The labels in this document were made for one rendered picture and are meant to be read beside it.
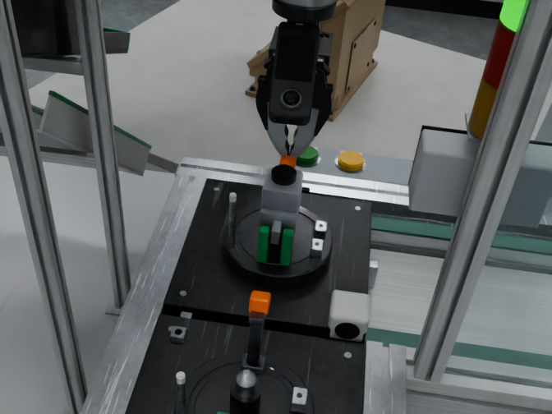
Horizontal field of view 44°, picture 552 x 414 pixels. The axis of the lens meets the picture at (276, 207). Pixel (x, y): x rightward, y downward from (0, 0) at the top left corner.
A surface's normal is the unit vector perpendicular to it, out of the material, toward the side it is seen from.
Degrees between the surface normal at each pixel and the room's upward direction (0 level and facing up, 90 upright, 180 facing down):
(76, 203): 0
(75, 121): 90
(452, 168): 90
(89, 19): 90
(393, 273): 0
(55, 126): 90
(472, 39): 0
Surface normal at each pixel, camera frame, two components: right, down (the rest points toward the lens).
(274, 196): -0.14, 0.64
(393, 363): 0.07, -0.76
